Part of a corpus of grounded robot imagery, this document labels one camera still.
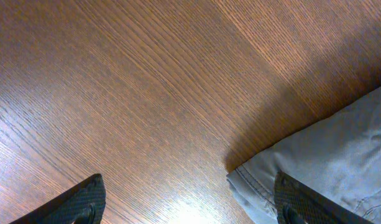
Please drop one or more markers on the grey shorts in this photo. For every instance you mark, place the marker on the grey shorts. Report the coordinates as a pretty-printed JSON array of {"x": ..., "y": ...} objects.
[{"x": 338, "y": 157}]

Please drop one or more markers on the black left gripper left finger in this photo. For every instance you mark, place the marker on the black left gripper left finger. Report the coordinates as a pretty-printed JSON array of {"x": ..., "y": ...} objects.
[{"x": 83, "y": 203}]

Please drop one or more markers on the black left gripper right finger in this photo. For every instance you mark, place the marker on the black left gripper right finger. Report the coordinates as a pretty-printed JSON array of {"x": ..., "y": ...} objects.
[{"x": 298, "y": 204}]

